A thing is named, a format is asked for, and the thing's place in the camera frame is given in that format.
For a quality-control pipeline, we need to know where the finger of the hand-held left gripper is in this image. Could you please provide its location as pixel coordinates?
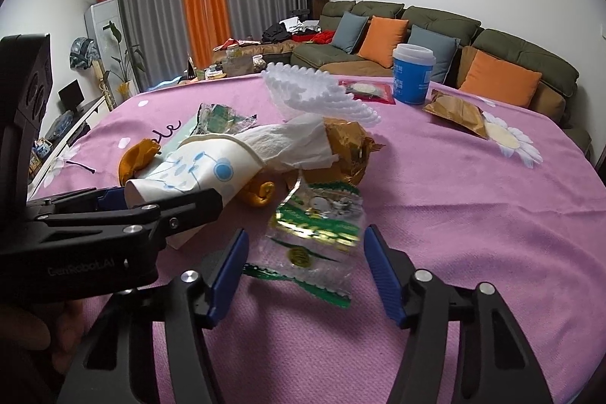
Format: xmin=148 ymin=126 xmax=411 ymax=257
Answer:
xmin=45 ymin=188 xmax=224 ymax=251
xmin=27 ymin=186 xmax=128 ymax=216

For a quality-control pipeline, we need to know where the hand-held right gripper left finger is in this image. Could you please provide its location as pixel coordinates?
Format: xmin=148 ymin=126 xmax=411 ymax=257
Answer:
xmin=57 ymin=228 xmax=251 ymax=404

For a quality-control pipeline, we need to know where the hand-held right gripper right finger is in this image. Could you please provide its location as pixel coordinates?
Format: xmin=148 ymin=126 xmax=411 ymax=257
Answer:
xmin=363 ymin=224 xmax=554 ymax=404

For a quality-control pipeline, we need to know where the white blue-patterned paper cup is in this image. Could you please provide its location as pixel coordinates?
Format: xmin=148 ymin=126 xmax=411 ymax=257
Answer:
xmin=123 ymin=133 xmax=264 ymax=250

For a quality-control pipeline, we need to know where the clear green snack wrapper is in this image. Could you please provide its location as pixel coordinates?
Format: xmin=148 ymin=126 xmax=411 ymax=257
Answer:
xmin=245 ymin=173 xmax=366 ymax=309

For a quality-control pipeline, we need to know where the white tissue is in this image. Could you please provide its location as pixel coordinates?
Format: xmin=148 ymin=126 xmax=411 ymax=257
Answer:
xmin=241 ymin=112 xmax=335 ymax=171

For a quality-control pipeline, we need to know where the gold foil wrapper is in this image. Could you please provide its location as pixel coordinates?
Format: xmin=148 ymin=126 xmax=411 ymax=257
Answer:
xmin=302 ymin=117 xmax=378 ymax=188

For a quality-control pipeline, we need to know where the person's left hand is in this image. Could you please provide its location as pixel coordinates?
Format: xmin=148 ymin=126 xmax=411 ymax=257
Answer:
xmin=0 ymin=297 xmax=93 ymax=404

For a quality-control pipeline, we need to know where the clear plastic bag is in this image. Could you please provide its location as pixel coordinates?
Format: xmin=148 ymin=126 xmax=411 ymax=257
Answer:
xmin=46 ymin=112 xmax=77 ymax=136

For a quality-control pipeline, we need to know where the white TV cabinet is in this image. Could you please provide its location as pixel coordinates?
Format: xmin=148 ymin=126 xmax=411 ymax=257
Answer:
xmin=27 ymin=95 xmax=109 ymax=197

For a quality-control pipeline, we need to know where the black monitor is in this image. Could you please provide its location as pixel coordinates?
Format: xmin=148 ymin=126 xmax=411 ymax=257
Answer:
xmin=57 ymin=79 xmax=84 ymax=112

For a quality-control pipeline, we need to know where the cloth-covered standing fan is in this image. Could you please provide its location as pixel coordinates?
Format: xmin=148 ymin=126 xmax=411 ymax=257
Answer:
xmin=67 ymin=36 xmax=115 ymax=112

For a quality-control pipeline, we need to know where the crumpled green silver wrapper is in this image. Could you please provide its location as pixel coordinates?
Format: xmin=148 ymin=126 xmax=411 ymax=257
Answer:
xmin=195 ymin=102 xmax=259 ymax=136

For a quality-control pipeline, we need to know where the tall plant in yellow pot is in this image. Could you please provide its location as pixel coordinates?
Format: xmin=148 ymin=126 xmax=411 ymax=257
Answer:
xmin=105 ymin=20 xmax=148 ymax=103

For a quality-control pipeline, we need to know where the pink floral blanket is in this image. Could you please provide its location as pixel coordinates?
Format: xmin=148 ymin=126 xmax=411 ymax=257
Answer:
xmin=26 ymin=72 xmax=606 ymax=404

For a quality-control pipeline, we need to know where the white standing air conditioner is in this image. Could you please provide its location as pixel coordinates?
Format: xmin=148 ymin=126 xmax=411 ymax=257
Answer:
xmin=84 ymin=0 xmax=127 ymax=100

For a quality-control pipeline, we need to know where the white foam fruit net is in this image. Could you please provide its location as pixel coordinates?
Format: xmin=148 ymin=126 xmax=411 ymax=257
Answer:
xmin=261 ymin=62 xmax=383 ymax=129

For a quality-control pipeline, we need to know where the brown snack packet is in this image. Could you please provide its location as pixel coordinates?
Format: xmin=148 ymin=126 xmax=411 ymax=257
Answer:
xmin=422 ymin=89 xmax=489 ymax=141

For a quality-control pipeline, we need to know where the red-edged clear packet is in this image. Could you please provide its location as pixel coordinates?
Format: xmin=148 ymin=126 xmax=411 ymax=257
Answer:
xmin=343 ymin=80 xmax=397 ymax=105

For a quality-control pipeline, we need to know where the black clothes pile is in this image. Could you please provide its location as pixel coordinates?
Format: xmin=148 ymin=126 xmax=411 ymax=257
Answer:
xmin=262 ymin=22 xmax=293 ymax=44

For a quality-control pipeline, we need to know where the blue cup with white lid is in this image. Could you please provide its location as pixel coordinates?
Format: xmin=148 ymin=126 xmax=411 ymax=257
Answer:
xmin=391 ymin=44 xmax=437 ymax=106

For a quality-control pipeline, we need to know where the white clothes pile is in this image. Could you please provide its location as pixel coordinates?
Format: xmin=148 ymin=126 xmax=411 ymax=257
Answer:
xmin=278 ymin=16 xmax=319 ymax=32

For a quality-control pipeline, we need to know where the orange pillow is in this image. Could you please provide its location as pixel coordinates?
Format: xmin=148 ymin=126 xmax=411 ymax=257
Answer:
xmin=357 ymin=15 xmax=410 ymax=63
xmin=458 ymin=49 xmax=543 ymax=109

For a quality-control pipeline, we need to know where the grey-blue pillow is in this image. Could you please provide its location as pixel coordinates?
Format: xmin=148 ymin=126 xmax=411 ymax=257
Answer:
xmin=331 ymin=11 xmax=370 ymax=54
xmin=406 ymin=25 xmax=461 ymax=84

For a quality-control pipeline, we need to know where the olive green sectional sofa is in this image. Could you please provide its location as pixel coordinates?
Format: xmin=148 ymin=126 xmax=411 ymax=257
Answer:
xmin=212 ymin=0 xmax=594 ymax=159

